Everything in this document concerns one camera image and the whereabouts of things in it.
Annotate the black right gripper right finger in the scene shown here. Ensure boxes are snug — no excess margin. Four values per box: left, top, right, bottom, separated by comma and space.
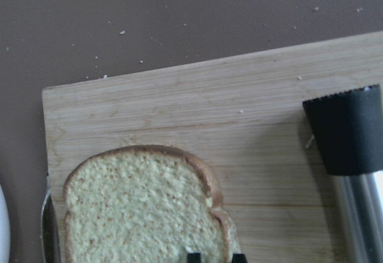
232, 253, 247, 263

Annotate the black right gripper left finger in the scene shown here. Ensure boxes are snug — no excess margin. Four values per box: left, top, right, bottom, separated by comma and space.
187, 252, 201, 263

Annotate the bread slice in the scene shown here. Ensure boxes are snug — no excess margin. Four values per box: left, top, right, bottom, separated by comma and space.
63, 145, 241, 262

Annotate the white round plate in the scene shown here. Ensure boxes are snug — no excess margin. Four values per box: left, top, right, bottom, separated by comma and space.
0, 189, 11, 263

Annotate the wooden cutting board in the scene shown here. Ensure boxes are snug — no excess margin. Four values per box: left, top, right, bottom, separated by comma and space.
42, 32, 382, 262

